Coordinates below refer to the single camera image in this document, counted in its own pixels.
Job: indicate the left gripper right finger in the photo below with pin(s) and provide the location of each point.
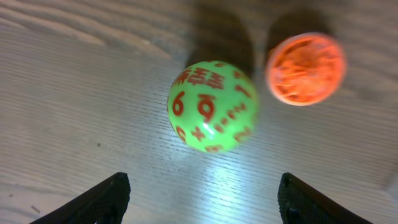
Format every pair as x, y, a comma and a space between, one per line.
299, 203

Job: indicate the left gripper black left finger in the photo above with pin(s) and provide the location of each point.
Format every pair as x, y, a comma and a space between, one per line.
105, 203

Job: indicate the green ball with orange numbers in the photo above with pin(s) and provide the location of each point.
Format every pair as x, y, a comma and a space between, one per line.
212, 106

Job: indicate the orange round toy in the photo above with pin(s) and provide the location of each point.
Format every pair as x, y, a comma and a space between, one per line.
305, 69

